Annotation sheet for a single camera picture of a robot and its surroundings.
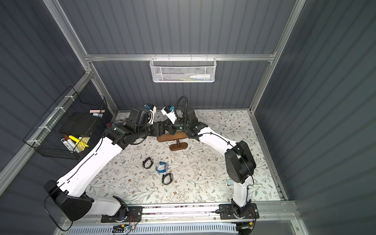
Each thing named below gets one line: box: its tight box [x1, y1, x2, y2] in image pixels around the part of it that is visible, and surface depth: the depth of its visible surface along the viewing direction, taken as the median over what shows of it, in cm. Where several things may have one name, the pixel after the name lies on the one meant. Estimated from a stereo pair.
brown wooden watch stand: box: [156, 131, 189, 152], surface depth 90 cm
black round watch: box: [161, 172, 174, 186], surface depth 86 cm
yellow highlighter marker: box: [68, 135, 90, 148], surface depth 72 cm
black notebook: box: [58, 112, 101, 136], surface depth 77 cm
